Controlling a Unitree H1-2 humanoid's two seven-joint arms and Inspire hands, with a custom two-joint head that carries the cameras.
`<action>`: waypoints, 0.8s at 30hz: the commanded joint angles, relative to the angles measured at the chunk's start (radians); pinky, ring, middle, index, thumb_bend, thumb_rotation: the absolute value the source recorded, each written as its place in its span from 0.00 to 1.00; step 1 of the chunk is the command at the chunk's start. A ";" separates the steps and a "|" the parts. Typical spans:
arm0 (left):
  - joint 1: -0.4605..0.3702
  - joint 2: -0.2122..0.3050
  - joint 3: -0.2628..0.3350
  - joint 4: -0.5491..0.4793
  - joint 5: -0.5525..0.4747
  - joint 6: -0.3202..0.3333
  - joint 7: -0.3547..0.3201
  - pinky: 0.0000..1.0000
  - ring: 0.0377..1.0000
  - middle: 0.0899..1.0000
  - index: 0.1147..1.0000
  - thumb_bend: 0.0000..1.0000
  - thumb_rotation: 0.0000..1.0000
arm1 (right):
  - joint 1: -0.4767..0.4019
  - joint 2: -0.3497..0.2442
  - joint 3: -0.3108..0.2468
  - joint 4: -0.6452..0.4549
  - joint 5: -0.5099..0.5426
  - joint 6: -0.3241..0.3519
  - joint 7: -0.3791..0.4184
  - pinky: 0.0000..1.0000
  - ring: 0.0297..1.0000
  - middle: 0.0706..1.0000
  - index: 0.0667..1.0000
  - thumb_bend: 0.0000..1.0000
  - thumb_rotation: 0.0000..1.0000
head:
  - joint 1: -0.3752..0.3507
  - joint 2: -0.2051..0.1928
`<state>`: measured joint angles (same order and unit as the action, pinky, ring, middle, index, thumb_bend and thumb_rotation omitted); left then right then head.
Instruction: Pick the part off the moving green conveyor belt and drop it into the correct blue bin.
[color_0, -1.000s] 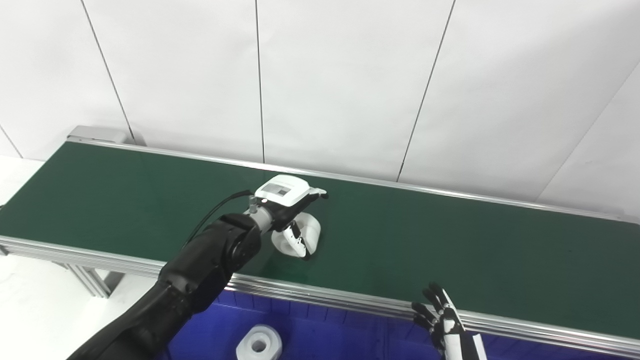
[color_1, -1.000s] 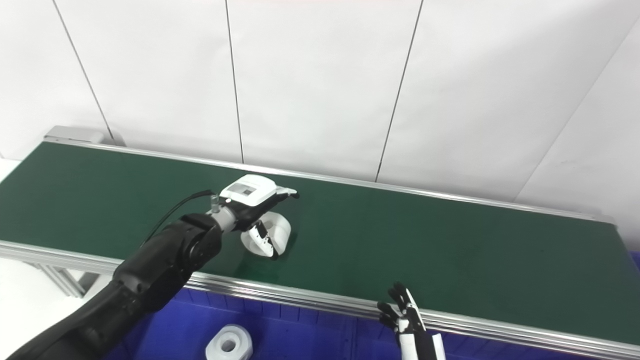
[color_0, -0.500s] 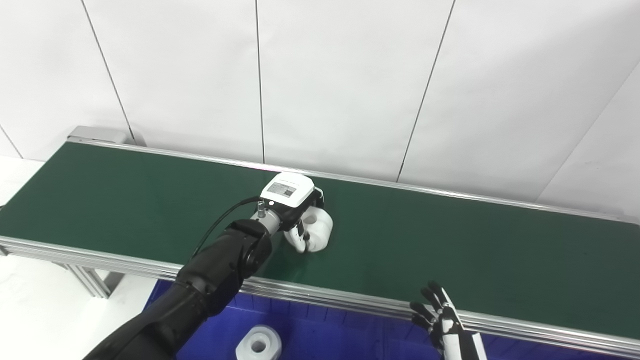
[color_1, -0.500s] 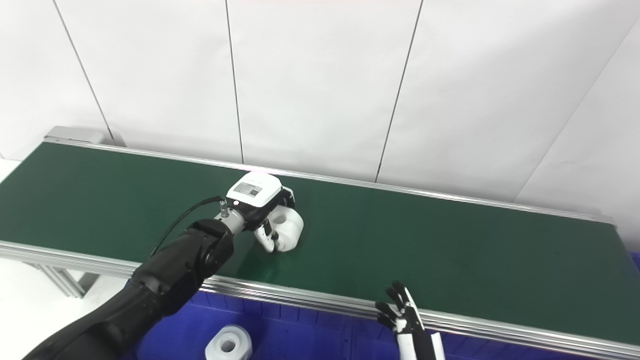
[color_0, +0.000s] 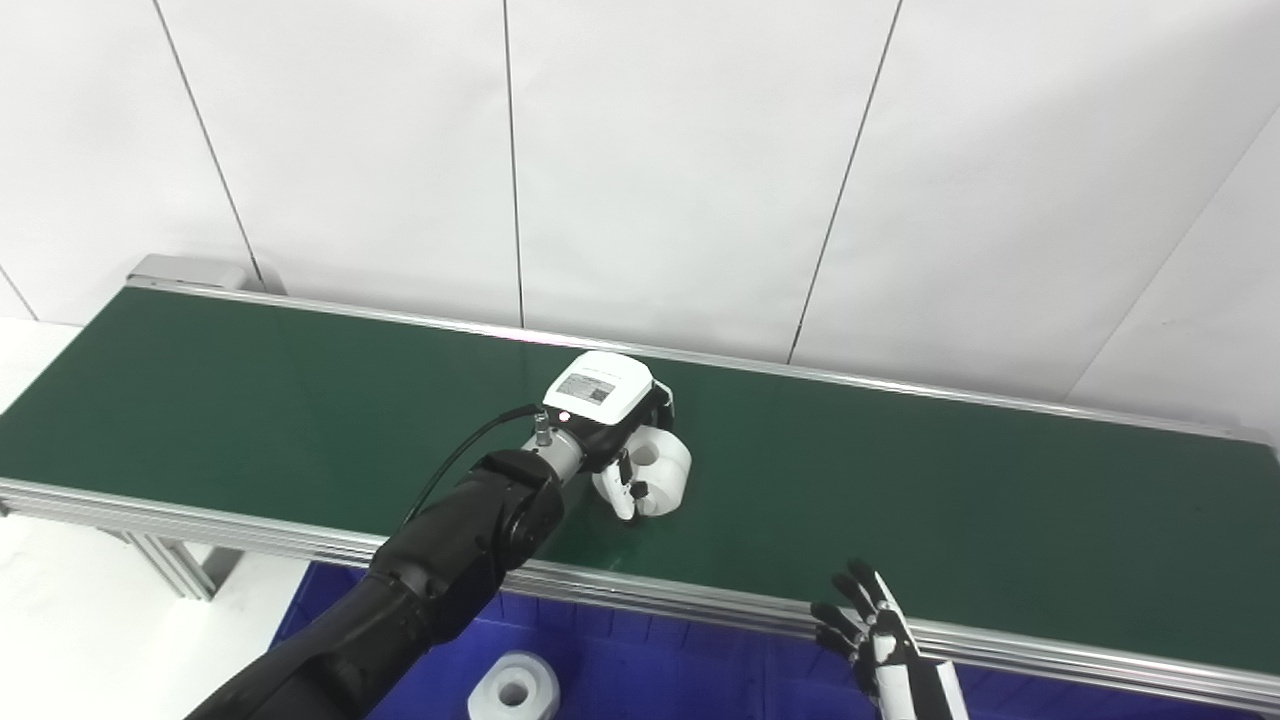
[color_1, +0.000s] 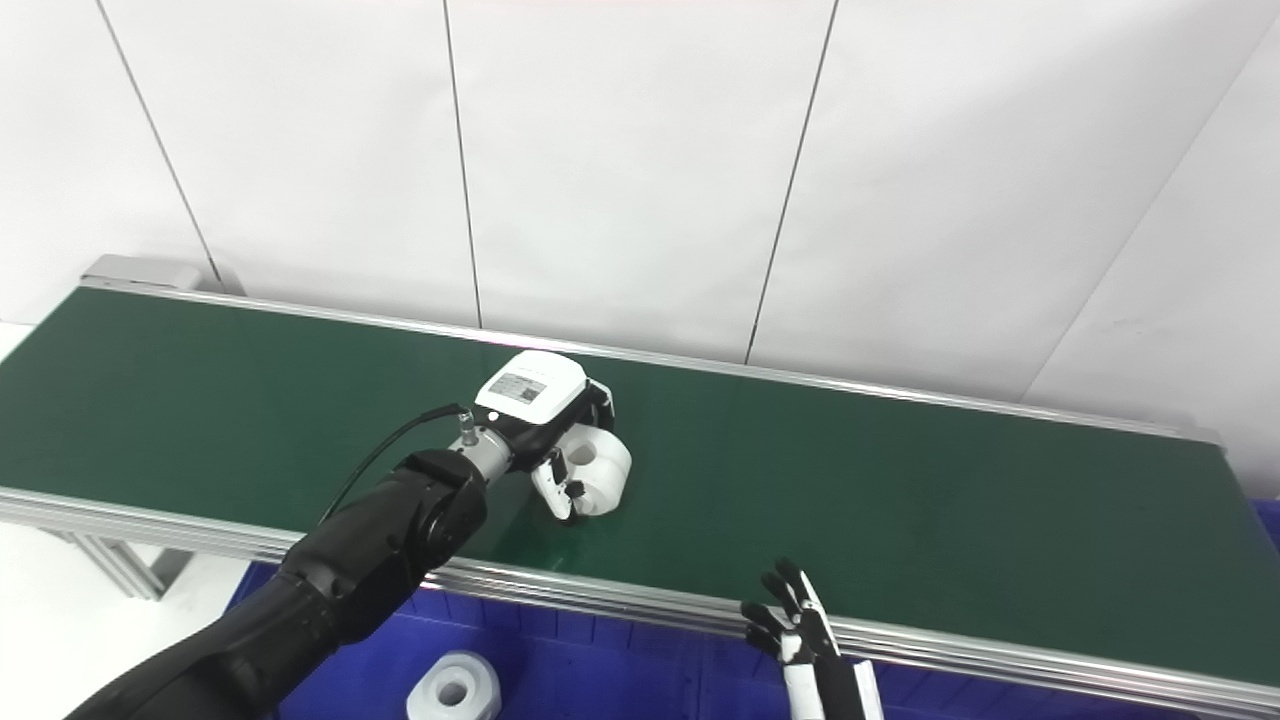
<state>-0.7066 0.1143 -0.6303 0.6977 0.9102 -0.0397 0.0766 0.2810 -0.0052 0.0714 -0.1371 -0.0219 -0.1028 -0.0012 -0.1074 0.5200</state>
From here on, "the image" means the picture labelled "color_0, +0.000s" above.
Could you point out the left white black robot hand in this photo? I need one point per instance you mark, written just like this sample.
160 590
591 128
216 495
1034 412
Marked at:
600 385

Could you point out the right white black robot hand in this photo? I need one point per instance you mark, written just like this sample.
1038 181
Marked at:
890 660

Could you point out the white round plastic part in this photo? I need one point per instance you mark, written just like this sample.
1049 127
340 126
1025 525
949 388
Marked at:
515 690
668 470

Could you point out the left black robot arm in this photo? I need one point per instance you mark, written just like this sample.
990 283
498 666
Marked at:
450 560

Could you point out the green conveyor belt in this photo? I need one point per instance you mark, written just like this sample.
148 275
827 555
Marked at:
900 480
700 605

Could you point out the blue plastic bin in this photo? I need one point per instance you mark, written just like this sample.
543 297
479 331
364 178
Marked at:
1100 705
680 670

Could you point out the grey conveyor end cap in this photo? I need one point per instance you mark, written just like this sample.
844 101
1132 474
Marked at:
190 270

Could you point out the aluminium conveyor leg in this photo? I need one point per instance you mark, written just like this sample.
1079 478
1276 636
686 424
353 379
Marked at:
175 565

